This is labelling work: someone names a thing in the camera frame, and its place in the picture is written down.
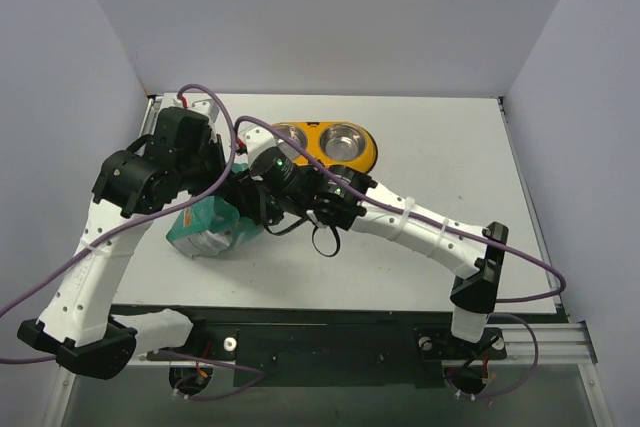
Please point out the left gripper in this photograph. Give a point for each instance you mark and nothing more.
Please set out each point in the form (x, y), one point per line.
(211, 162)

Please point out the green pet food bag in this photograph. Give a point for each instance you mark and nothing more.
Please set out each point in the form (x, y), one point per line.
(211, 227)

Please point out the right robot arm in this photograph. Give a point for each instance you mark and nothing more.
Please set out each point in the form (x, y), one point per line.
(340, 198)

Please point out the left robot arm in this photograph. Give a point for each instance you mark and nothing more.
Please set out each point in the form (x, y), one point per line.
(134, 185)

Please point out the left steel bowl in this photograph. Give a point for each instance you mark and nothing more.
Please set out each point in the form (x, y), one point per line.
(293, 132)

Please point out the yellow double bowl feeder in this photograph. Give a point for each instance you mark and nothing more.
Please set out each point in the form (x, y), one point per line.
(364, 163)

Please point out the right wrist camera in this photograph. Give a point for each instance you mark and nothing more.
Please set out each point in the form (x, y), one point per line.
(256, 140)

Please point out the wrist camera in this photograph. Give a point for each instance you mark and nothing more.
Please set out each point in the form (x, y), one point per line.
(205, 106)
(256, 140)

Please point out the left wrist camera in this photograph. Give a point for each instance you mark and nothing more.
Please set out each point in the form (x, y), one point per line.
(205, 106)

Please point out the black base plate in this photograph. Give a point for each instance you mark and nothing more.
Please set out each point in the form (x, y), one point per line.
(339, 348)

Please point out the aluminium frame rail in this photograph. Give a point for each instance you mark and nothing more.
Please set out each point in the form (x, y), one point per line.
(546, 379)

